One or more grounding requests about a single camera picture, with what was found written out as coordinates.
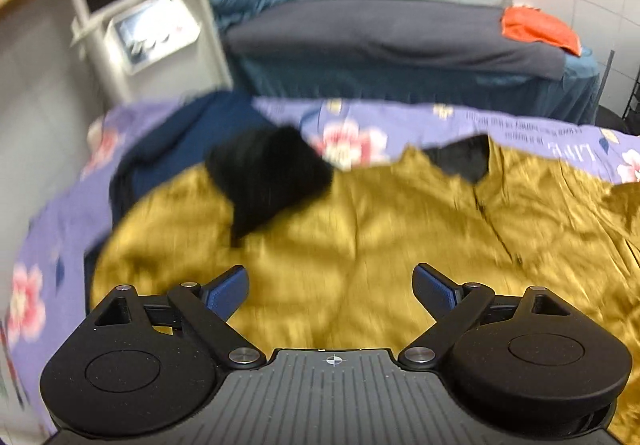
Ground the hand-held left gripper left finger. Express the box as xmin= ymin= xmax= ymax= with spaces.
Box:
xmin=92 ymin=266 xmax=267 ymax=369

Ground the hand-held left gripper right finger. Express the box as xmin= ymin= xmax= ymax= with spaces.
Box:
xmin=397 ymin=263 xmax=572 ymax=369

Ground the gold velvet garment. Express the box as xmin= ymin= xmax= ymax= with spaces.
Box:
xmin=90 ymin=135 xmax=640 ymax=443

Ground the black cloth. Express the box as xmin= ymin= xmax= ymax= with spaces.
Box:
xmin=205 ymin=125 xmax=336 ymax=248

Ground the navy blue cloth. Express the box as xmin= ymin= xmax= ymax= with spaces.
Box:
xmin=107 ymin=90 xmax=281 ymax=226

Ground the purple floral bedsheet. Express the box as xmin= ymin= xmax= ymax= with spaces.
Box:
xmin=0 ymin=95 xmax=640 ymax=436

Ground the teal skirted massage bed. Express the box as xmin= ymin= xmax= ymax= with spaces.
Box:
xmin=235 ymin=47 xmax=601 ymax=126

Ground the white machine with screen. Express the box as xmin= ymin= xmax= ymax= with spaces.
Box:
xmin=64 ymin=0 xmax=233 ymax=103

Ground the black stool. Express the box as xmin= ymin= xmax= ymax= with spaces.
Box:
xmin=597 ymin=105 xmax=631 ymax=130

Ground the grey blanket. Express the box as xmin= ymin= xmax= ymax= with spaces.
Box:
xmin=222 ymin=0 xmax=566 ymax=80

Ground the orange towel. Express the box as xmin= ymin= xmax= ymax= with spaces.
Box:
xmin=501 ymin=6 xmax=582 ymax=56

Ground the black wire rack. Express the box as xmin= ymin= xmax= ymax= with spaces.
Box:
xmin=621 ymin=75 xmax=640 ymax=136

